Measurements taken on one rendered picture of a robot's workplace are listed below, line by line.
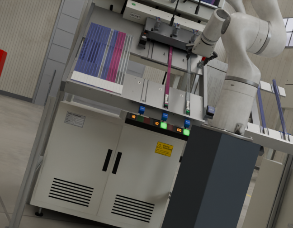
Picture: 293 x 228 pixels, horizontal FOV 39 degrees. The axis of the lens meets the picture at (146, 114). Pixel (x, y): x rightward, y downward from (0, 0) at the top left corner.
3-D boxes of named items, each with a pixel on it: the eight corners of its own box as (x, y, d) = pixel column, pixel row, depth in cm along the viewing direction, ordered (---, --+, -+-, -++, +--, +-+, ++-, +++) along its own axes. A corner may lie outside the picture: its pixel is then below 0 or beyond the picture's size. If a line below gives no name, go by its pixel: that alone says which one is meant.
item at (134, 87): (200, 126, 198) (203, 122, 196) (65, 86, 189) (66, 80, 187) (200, 100, 212) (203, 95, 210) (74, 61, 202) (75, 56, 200)
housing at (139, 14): (198, 52, 248) (208, 33, 239) (119, 26, 241) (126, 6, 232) (198, 45, 254) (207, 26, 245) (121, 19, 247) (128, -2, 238)
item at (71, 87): (198, 132, 199) (204, 121, 194) (63, 92, 190) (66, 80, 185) (198, 130, 200) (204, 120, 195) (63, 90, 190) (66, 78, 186)
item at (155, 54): (199, 81, 227) (202, 74, 223) (81, 44, 217) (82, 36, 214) (199, 47, 250) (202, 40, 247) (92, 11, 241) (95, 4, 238)
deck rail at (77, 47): (63, 91, 190) (65, 81, 185) (59, 90, 189) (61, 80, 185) (92, 12, 241) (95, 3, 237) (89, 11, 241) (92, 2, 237)
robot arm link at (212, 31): (222, 33, 200) (204, 25, 199) (234, 12, 189) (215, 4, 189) (219, 44, 195) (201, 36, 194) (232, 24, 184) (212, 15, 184)
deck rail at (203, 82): (202, 133, 199) (207, 124, 195) (198, 131, 199) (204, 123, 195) (202, 48, 251) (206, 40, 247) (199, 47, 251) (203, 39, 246)
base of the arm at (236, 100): (263, 145, 144) (279, 94, 144) (221, 133, 135) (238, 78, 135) (229, 135, 161) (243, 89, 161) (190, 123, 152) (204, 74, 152)
